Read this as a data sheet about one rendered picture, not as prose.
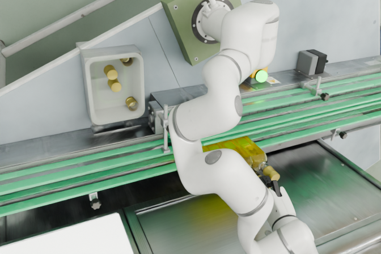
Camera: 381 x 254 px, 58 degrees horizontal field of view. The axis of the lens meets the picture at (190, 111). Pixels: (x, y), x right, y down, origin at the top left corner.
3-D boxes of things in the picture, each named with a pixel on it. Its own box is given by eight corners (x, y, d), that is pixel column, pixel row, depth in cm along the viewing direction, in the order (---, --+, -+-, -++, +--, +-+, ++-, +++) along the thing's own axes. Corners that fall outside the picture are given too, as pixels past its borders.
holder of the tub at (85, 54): (89, 126, 117) (93, 138, 111) (79, 49, 104) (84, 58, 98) (137, 117, 124) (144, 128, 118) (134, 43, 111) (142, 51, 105)
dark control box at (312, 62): (295, 68, 146) (308, 75, 140) (298, 50, 142) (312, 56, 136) (309, 66, 149) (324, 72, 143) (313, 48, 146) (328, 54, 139)
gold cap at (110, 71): (102, 65, 107) (106, 70, 104) (114, 63, 109) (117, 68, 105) (104, 76, 109) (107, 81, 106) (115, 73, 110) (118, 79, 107)
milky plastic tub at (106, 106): (87, 114, 114) (92, 127, 108) (79, 49, 104) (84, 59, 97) (137, 105, 121) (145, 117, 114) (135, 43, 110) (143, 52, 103)
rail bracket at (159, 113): (153, 140, 115) (167, 161, 105) (153, 95, 107) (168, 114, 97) (162, 138, 116) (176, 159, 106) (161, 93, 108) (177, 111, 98)
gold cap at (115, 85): (107, 77, 110) (110, 83, 106) (118, 76, 111) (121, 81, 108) (108, 88, 112) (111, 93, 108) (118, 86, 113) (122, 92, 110)
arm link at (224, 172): (278, 149, 76) (225, 160, 86) (224, 79, 68) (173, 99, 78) (260, 212, 65) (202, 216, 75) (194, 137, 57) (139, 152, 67)
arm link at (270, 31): (220, 55, 100) (248, 76, 87) (222, 9, 94) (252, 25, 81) (249, 50, 103) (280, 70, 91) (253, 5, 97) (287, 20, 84)
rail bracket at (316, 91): (297, 87, 134) (322, 102, 123) (300, 70, 130) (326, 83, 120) (305, 85, 135) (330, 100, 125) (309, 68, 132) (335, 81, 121)
